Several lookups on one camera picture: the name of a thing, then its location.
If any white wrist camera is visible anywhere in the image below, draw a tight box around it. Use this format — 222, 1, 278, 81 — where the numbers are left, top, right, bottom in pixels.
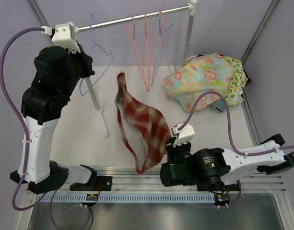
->
41, 22, 81, 54
171, 123, 195, 147

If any red beige checked garment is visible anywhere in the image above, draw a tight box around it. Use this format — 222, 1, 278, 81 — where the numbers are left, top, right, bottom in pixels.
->
115, 72, 171, 174

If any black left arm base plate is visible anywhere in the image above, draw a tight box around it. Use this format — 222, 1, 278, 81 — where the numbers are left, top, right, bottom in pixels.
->
70, 175, 113, 191

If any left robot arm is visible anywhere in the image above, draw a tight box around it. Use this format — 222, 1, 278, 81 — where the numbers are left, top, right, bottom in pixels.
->
10, 45, 97, 195

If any pink wire hanger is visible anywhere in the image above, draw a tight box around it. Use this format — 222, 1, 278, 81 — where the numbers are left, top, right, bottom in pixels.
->
150, 9, 166, 87

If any red black plaid skirt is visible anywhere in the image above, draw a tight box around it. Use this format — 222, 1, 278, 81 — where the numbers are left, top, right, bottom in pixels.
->
244, 71, 251, 86

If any light blue denim garment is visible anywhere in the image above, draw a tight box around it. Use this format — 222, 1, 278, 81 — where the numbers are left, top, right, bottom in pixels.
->
214, 101, 226, 113

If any white plastic perforated basket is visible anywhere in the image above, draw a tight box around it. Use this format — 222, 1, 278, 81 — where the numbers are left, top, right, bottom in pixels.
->
187, 55, 204, 64

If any pastel tie-dye garment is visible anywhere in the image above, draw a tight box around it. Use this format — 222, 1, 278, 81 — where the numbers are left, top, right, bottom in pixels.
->
164, 53, 234, 113

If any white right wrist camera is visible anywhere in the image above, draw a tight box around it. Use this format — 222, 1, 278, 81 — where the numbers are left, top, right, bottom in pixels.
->
171, 123, 195, 147

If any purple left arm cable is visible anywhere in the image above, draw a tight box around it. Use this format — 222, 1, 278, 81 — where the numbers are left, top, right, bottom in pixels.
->
0, 26, 93, 228

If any yellow green floral garment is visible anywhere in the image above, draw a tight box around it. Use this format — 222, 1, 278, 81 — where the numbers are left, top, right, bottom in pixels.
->
222, 56, 248, 106

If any white slotted cable duct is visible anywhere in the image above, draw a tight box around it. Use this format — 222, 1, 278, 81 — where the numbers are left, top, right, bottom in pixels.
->
41, 193, 215, 203

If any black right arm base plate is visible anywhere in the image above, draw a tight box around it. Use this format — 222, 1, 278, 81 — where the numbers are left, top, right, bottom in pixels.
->
197, 176, 225, 193

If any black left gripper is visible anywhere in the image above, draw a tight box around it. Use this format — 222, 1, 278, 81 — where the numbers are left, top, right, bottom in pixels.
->
60, 42, 95, 97

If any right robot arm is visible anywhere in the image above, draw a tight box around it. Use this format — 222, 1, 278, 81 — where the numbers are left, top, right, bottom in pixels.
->
160, 134, 294, 192

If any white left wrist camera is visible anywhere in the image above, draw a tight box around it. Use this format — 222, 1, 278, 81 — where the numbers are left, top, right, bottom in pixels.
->
41, 22, 81, 54

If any aluminium mounting rail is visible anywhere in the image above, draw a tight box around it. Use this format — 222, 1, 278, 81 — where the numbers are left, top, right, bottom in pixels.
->
25, 165, 286, 194

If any white metal clothes rack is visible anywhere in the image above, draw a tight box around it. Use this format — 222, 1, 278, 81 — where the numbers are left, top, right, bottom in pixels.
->
67, 0, 198, 138

